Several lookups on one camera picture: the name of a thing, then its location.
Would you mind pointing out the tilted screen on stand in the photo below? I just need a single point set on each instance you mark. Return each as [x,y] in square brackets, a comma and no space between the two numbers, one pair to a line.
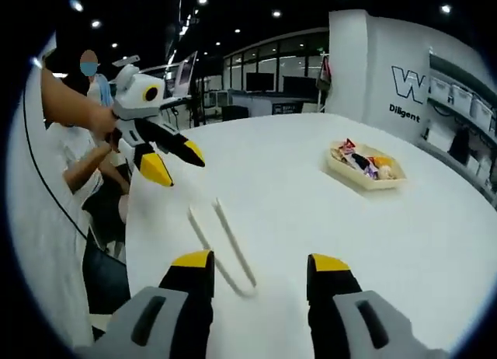
[186,73]

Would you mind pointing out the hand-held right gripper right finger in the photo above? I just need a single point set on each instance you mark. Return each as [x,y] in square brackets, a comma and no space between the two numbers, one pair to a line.
[349,328]

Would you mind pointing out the black bag on shelf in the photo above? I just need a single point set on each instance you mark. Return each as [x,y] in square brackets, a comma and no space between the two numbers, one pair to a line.
[460,145]

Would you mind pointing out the beige plastic food tongs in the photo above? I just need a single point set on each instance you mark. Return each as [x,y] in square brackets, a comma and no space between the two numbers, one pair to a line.
[233,238]

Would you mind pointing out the white box on shelf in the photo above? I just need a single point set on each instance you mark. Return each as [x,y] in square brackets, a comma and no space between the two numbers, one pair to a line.
[438,139]

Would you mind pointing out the person's left hand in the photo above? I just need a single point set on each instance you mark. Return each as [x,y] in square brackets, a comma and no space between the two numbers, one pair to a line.
[105,122]

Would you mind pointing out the row of white storage bins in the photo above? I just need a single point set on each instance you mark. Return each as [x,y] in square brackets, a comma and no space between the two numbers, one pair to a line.
[462,96]

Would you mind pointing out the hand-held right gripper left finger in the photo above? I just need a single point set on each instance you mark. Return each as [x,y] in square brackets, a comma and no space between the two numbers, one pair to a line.
[163,328]

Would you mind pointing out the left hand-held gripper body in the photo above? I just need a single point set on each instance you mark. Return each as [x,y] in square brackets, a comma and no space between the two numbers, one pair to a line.
[136,98]

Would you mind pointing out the dark low counter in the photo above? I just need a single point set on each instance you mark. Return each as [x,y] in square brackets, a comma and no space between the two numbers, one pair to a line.
[256,106]

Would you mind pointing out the white rack with bags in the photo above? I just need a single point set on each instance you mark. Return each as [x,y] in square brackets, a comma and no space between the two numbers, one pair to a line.
[325,77]

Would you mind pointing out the beige hexagonal food container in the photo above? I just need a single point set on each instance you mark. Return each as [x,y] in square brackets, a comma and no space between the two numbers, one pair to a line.
[345,171]

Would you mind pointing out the pile of mixed snacks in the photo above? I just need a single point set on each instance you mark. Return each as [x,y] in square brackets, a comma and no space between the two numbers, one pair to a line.
[365,161]

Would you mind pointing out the grey metal shelf rack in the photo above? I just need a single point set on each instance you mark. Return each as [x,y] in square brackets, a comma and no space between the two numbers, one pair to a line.
[446,110]

